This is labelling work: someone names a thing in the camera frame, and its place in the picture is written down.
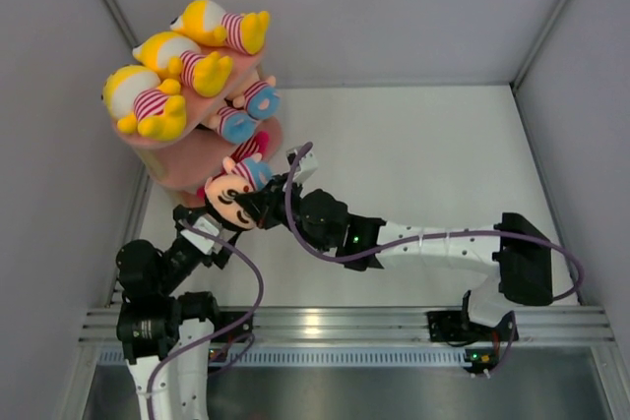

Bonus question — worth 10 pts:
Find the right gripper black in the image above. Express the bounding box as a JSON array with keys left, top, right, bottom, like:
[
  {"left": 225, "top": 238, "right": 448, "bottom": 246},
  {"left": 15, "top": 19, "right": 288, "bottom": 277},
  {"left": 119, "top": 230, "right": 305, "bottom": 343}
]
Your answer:
[{"left": 237, "top": 173, "right": 332, "bottom": 255}]

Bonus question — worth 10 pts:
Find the pink three-tier wooden shelf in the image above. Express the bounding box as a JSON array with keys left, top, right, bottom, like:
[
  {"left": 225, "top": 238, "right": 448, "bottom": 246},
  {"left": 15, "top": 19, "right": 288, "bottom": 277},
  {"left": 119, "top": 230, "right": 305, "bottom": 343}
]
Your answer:
[{"left": 111, "top": 48, "right": 266, "bottom": 195}]

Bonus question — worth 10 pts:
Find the face-up black-haired boy doll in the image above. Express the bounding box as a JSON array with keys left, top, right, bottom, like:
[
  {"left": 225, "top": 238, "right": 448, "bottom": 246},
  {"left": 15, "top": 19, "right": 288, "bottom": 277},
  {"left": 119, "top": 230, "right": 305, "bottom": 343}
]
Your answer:
[{"left": 204, "top": 152, "right": 273, "bottom": 232}]

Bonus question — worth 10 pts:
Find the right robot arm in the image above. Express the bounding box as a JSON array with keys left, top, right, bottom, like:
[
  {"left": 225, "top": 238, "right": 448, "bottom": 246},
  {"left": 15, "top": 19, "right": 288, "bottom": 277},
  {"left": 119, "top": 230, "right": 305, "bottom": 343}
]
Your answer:
[{"left": 235, "top": 176, "right": 554, "bottom": 338}]

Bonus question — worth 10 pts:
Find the face-down black-haired boy doll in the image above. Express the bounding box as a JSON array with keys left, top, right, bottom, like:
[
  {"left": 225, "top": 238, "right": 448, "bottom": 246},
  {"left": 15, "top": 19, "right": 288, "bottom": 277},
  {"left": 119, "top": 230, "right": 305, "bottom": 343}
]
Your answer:
[{"left": 203, "top": 105, "right": 258, "bottom": 145}]

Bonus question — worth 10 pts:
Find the yellow frog plush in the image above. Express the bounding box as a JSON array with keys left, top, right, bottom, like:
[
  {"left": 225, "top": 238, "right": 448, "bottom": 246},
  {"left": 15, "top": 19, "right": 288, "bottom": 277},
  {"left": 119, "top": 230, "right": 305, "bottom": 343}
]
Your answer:
[
  {"left": 132, "top": 31, "right": 233, "bottom": 98},
  {"left": 101, "top": 65, "right": 187, "bottom": 142},
  {"left": 169, "top": 0, "right": 271, "bottom": 55}
]

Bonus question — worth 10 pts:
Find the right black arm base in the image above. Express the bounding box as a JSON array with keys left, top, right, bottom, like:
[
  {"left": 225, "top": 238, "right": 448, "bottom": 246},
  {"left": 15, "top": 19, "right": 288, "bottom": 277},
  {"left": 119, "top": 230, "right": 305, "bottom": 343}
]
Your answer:
[{"left": 427, "top": 310, "right": 519, "bottom": 347}]

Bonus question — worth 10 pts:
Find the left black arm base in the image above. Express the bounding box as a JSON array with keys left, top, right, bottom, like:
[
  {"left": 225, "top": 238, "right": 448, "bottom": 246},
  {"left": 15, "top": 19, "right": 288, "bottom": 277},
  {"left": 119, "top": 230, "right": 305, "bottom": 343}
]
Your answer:
[{"left": 211, "top": 310, "right": 255, "bottom": 345}]

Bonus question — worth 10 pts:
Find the yellow frog plush on shelf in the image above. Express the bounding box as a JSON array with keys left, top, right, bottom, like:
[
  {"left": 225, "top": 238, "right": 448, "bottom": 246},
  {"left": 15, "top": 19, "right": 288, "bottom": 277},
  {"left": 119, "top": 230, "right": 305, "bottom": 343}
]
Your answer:
[{"left": 101, "top": 65, "right": 187, "bottom": 142}]

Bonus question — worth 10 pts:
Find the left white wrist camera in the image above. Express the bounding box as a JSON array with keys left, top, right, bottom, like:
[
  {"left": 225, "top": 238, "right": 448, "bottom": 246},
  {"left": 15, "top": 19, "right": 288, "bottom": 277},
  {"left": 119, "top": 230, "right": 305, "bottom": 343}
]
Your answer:
[{"left": 179, "top": 216, "right": 221, "bottom": 256}]

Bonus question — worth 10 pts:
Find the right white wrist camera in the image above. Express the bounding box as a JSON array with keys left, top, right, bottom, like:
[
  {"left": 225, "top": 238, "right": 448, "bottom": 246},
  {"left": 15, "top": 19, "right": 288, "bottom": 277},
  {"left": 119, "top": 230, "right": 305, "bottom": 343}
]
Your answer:
[{"left": 285, "top": 143, "right": 319, "bottom": 184}]

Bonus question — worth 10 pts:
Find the pink plush rear bottom shelf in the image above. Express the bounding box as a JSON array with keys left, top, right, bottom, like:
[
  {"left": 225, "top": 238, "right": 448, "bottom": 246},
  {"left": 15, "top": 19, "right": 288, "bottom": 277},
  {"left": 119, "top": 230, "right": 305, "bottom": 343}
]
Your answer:
[{"left": 230, "top": 131, "right": 270, "bottom": 162}]

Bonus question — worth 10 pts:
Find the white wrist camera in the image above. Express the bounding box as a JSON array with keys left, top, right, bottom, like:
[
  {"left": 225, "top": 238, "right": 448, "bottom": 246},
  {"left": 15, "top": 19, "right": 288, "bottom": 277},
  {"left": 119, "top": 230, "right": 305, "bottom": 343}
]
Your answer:
[
  {"left": 285, "top": 143, "right": 319, "bottom": 184},
  {"left": 179, "top": 216, "right": 221, "bottom": 256}
]

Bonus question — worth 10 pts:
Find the bald peach boy doll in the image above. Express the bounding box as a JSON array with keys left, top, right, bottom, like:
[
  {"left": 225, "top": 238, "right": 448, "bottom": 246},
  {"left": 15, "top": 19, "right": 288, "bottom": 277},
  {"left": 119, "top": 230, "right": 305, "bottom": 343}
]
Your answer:
[{"left": 232, "top": 76, "right": 281, "bottom": 120}]

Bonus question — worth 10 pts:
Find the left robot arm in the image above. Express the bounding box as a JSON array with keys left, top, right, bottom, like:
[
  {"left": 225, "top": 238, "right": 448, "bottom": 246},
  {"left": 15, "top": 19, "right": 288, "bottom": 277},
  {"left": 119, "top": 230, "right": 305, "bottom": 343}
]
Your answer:
[{"left": 116, "top": 206, "right": 253, "bottom": 419}]

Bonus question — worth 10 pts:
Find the aluminium mounting rail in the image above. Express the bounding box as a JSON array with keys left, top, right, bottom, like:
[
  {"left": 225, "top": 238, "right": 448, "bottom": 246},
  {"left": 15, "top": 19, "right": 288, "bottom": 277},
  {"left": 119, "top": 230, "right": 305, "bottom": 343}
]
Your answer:
[{"left": 78, "top": 305, "right": 616, "bottom": 343}]

